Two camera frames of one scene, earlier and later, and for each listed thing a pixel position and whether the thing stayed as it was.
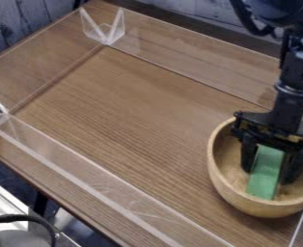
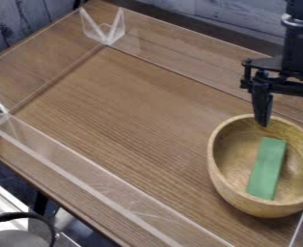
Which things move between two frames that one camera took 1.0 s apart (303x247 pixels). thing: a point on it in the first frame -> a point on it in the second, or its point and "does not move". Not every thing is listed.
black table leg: x=40 y=204 does not move
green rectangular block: x=265 y=172 does not move
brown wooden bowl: x=295 y=197 does not move
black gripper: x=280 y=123 -> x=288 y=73
